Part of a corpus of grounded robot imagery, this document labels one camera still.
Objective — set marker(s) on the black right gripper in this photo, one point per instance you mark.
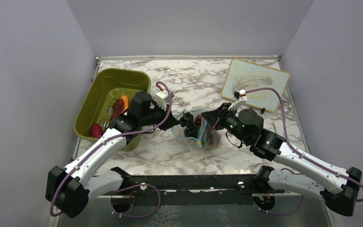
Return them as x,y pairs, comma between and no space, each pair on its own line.
214,117

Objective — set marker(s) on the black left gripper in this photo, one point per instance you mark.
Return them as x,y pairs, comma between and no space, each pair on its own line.
169,122

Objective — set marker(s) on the red toy grapes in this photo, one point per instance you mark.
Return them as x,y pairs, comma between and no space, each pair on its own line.
198,120

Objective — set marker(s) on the clear zip top bag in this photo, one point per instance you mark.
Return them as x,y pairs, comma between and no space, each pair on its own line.
207,137

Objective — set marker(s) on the dark purple toy grapes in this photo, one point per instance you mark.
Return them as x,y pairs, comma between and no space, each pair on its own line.
190,128

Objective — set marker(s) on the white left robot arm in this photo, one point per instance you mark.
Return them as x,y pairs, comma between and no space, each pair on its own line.
70,188

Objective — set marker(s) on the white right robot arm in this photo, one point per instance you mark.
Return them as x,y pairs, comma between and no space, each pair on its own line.
337,187

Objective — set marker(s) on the orange toy pumpkin slice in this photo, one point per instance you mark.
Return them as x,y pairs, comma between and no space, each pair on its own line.
125,103

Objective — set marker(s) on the red toy meat slice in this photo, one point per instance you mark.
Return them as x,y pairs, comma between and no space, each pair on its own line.
116,108

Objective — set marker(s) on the yellow framed whiteboard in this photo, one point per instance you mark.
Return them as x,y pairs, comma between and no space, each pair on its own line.
247,75

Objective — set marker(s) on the olive green plastic bin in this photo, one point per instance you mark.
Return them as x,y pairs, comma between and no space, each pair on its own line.
109,85

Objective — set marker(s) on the red toy fruit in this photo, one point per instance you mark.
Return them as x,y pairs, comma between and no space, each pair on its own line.
96,131

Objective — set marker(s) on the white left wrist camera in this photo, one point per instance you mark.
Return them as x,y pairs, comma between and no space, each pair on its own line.
162,98

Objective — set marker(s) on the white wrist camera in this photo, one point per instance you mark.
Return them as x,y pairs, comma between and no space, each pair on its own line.
162,98
240,99

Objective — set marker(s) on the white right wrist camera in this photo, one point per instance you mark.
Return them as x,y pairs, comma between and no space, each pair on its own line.
240,99

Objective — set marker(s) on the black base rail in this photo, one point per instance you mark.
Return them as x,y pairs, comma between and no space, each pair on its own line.
186,190

